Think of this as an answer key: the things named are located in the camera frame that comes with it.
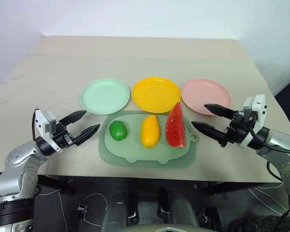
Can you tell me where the red watermelon slice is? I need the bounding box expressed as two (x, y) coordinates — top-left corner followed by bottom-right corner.
(165, 101), (187, 148)

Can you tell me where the green lime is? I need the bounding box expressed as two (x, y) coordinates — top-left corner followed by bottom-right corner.
(109, 120), (129, 141)

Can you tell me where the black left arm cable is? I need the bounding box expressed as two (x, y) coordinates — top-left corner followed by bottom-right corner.
(31, 108), (40, 144)

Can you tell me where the light green plate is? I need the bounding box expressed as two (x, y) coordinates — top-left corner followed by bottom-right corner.
(79, 77), (131, 115)

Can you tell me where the grey right robot leg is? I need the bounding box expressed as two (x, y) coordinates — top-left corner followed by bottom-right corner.
(159, 188), (202, 228)

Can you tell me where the grey robot leg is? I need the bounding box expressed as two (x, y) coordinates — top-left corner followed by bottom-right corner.
(159, 188), (202, 228)
(101, 191), (137, 229)

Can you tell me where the pink plate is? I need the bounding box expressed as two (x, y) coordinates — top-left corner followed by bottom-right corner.
(180, 78), (232, 116)

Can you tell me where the white floor cable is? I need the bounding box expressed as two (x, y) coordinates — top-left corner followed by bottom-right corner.
(83, 192), (111, 226)
(38, 188), (71, 232)
(246, 186), (290, 216)

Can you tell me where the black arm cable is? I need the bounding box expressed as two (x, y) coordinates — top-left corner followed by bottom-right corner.
(31, 108), (40, 144)
(248, 116), (290, 181)

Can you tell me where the black table frame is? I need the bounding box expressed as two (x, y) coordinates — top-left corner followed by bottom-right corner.
(36, 174), (284, 196)

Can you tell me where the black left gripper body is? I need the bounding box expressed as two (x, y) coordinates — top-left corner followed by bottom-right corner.
(52, 121), (78, 149)

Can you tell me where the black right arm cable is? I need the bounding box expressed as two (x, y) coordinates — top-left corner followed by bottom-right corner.
(248, 116), (290, 181)

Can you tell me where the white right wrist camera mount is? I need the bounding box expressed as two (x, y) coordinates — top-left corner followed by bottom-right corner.
(239, 94), (267, 148)

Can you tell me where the grey left robot leg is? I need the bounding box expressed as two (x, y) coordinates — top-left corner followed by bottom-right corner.
(101, 191), (137, 229)

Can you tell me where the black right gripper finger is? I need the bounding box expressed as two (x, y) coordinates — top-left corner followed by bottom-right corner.
(191, 120), (227, 146)
(203, 103), (235, 119)

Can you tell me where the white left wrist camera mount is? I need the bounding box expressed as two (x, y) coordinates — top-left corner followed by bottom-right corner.
(34, 109), (64, 154)

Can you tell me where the yellow mango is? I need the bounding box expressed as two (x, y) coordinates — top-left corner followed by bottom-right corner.
(140, 115), (160, 148)

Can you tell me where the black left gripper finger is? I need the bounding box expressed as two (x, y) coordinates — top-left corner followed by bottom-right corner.
(58, 110), (88, 129)
(74, 124), (101, 146)

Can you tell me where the translucent dark green mat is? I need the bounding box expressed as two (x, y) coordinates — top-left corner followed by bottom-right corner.
(98, 110), (198, 168)

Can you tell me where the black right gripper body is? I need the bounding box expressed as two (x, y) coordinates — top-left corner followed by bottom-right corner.
(223, 109), (254, 147)

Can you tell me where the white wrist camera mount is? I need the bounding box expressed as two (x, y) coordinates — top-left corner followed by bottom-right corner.
(34, 109), (64, 154)
(239, 94), (267, 148)

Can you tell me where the light green cutting board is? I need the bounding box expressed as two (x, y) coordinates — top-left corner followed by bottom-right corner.
(104, 113), (200, 164)

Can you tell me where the yellow plate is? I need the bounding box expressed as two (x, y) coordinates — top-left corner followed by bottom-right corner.
(131, 76), (181, 114)

